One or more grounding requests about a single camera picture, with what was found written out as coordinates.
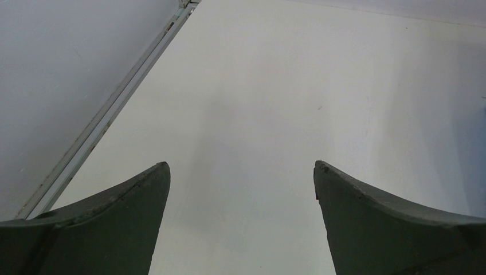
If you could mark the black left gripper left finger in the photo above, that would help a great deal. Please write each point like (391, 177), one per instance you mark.
(112, 232)

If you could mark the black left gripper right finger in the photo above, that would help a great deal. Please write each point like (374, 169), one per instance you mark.
(371, 231)

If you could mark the aluminium frame rail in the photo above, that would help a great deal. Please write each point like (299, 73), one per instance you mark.
(49, 190)

